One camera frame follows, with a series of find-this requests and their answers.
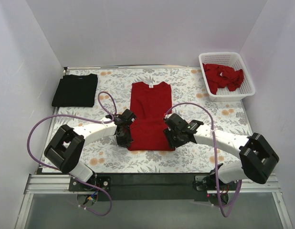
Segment white plastic laundry basket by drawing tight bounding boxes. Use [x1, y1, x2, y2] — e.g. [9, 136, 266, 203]
[199, 52, 255, 102]

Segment red t-shirts in basket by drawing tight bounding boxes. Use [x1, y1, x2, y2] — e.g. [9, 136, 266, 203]
[203, 63, 244, 94]

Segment floral patterned table mat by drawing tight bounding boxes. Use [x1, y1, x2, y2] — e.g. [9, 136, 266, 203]
[48, 68, 252, 173]

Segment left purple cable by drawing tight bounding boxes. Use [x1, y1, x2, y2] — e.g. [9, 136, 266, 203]
[27, 91, 118, 217]

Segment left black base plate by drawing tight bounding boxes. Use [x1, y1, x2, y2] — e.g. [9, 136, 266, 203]
[68, 176, 111, 192]

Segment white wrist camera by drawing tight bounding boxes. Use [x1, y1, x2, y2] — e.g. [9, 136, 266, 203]
[163, 114, 174, 131]
[105, 114, 115, 121]

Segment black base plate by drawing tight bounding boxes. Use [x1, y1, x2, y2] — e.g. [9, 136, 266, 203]
[68, 176, 111, 192]
[192, 176, 237, 192]

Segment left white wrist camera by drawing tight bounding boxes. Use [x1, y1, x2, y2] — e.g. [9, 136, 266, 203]
[105, 114, 115, 121]

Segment folded black t-shirt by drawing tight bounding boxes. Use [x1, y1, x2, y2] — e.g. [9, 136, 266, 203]
[52, 73, 98, 107]

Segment aluminium frame rail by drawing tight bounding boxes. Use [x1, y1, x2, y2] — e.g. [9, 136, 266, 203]
[16, 173, 293, 229]

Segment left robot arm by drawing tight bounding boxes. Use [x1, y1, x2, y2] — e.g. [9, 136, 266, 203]
[44, 109, 137, 191]

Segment purple cable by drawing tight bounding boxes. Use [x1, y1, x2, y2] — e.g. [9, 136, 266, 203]
[163, 102, 242, 218]
[27, 91, 118, 217]

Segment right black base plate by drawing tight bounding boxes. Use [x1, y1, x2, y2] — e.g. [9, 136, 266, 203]
[192, 176, 237, 192]

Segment red t-shirt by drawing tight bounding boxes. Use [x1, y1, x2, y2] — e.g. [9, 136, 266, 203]
[128, 82, 174, 151]

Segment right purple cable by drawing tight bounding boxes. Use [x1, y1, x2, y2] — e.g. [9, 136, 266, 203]
[163, 102, 242, 218]

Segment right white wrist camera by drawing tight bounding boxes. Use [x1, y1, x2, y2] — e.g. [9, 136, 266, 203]
[163, 114, 174, 131]

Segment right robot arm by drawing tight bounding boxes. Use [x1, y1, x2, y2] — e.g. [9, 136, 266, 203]
[164, 114, 279, 190]

